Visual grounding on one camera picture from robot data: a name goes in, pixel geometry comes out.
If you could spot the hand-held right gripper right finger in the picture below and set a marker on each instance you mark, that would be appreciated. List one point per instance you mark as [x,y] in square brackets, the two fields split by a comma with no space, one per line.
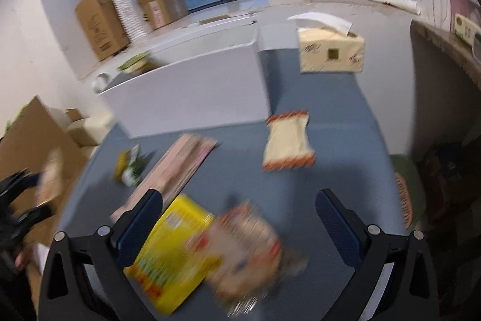
[338,229]

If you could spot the small cardboard box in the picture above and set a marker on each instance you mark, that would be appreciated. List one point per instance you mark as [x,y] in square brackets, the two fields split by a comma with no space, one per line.
[161,10]

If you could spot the polka dot paper bag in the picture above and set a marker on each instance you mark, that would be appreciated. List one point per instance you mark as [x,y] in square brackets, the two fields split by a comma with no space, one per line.
[129,5]

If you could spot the yellow snack pouch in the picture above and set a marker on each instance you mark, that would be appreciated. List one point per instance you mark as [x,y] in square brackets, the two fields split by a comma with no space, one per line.
[169,257]

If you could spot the brown wooden shelf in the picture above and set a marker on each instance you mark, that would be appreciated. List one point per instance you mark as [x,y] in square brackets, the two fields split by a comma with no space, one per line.
[447,46]

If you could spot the large cardboard box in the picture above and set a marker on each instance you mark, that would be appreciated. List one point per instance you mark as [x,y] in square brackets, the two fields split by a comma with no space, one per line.
[99,24]

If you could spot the white striped snack packet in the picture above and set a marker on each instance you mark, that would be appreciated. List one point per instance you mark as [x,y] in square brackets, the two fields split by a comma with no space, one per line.
[169,170]

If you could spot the bright green snack packet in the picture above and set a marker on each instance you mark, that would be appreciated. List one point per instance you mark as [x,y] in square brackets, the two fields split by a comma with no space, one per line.
[133,64]

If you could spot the cream cushion seat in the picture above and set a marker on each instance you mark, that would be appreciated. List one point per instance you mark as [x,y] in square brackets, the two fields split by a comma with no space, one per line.
[90,129]

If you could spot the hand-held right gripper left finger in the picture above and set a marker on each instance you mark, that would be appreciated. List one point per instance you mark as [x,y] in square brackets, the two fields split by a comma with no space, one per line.
[139,230]

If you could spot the yellow-green snack packet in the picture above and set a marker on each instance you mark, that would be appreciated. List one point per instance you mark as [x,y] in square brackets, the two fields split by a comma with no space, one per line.
[131,166]

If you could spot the flat brown cardboard sheet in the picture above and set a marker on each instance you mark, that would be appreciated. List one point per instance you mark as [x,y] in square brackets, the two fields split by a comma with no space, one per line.
[34,140]

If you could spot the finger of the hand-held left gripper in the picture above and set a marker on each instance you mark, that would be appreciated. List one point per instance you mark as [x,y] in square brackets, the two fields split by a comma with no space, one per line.
[18,182]
[34,214]

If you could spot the yellow and white carton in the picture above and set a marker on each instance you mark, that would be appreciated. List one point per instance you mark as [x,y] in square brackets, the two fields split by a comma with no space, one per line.
[468,29]

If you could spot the orange patterned cloth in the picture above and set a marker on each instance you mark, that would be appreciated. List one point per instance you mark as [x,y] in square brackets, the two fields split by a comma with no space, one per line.
[404,198]

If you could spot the white rectangular box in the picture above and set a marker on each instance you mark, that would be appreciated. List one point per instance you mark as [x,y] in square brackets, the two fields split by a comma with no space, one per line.
[195,95]

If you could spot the round rice cracker packet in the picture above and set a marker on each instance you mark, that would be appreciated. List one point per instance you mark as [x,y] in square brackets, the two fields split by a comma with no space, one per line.
[248,253]

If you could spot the green round stool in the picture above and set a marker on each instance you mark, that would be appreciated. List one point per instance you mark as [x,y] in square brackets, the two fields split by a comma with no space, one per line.
[417,193]

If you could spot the yellow tissue box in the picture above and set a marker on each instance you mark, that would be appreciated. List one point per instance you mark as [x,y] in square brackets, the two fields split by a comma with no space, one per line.
[330,54]

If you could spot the white tape roll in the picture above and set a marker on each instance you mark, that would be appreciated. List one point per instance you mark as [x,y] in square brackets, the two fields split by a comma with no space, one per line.
[100,83]

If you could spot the white paper roll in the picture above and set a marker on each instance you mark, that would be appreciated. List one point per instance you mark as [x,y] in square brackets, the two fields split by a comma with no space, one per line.
[394,6]

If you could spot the beige packet with orange edges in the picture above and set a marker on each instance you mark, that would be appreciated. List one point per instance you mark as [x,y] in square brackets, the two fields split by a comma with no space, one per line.
[287,140]

